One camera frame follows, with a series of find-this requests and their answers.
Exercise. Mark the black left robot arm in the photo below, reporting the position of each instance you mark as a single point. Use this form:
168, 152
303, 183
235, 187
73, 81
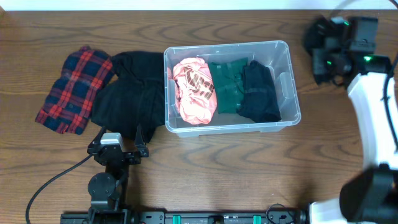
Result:
108, 188

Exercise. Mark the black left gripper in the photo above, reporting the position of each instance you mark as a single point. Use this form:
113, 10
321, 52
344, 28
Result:
140, 150

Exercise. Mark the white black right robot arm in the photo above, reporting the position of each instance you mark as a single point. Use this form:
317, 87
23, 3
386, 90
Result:
370, 197

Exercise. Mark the dark green garment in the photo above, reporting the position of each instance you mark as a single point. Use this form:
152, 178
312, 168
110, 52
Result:
228, 83

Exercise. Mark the black taped garment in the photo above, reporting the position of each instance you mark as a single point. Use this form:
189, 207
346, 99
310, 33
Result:
314, 35

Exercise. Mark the pink folded garment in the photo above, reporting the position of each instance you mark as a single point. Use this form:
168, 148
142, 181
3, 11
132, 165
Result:
195, 93

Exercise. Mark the large black garment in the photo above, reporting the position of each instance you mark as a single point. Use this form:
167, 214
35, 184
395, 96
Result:
136, 98

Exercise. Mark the clear plastic storage bin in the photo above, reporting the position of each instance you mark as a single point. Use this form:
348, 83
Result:
273, 54

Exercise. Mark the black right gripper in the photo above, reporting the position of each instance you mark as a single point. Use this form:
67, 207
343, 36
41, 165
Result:
319, 55

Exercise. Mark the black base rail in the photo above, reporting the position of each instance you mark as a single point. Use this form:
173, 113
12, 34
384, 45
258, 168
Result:
277, 216

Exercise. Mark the red navy plaid shirt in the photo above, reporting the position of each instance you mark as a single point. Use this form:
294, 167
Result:
67, 107

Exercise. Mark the navy garment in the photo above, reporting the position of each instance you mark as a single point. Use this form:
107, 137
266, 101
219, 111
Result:
259, 100

